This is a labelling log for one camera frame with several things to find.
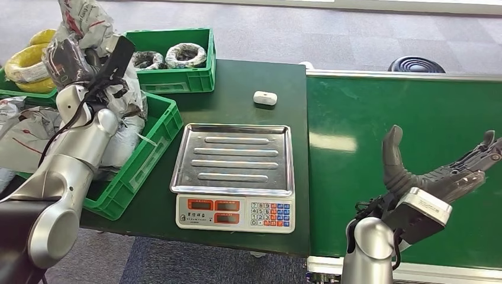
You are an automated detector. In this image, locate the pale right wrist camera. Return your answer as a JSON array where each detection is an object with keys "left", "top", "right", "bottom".
[{"left": 392, "top": 187, "right": 453, "bottom": 244}]

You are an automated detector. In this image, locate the green conveyor belt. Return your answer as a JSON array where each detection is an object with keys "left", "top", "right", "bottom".
[{"left": 306, "top": 69, "right": 502, "bottom": 284}]

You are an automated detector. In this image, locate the pale plastic-wrapped wire coil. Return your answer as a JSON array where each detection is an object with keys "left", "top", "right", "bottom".
[{"left": 165, "top": 43, "right": 208, "bottom": 70}]

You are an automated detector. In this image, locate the small white plastic case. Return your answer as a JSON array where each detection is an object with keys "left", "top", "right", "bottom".
[{"left": 253, "top": 91, "right": 278, "bottom": 107}]

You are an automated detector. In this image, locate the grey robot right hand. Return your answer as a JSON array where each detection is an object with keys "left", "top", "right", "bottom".
[{"left": 382, "top": 125, "right": 502, "bottom": 205}]

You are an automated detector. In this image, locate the electronic scale steel tray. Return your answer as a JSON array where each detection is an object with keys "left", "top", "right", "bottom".
[{"left": 169, "top": 122, "right": 295, "bottom": 234}]

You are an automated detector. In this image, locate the green crate with wrapped coils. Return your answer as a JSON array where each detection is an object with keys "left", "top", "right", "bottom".
[{"left": 124, "top": 28, "right": 217, "bottom": 95}]

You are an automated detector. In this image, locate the yellow wire coil white label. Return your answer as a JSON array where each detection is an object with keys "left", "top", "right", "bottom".
[{"left": 4, "top": 43, "right": 54, "bottom": 84}]

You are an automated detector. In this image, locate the dark plastic-wrapped wire coil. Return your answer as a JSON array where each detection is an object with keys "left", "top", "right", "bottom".
[{"left": 131, "top": 51, "right": 166, "bottom": 72}]

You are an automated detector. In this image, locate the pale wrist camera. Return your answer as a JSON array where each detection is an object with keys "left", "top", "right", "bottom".
[
  {"left": 392, "top": 187, "right": 453, "bottom": 244},
  {"left": 102, "top": 34, "right": 137, "bottom": 81}
]

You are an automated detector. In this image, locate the black round ribbed stool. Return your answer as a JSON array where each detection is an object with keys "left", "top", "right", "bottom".
[{"left": 388, "top": 56, "right": 447, "bottom": 74}]

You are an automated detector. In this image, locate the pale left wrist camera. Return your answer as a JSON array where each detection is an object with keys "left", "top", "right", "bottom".
[{"left": 102, "top": 34, "right": 137, "bottom": 81}]

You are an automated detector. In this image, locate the grey courier bag red line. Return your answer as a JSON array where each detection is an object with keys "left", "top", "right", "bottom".
[{"left": 0, "top": 106, "right": 63, "bottom": 174}]

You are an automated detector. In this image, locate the grey courier bag black logo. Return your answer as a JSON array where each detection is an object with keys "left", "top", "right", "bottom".
[{"left": 53, "top": 0, "right": 157, "bottom": 148}]

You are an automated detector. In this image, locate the green crate with courier bags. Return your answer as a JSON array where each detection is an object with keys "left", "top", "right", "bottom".
[{"left": 17, "top": 92, "right": 184, "bottom": 221}]

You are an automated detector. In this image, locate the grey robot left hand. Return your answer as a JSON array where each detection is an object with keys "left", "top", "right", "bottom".
[{"left": 42, "top": 37, "right": 101, "bottom": 89}]

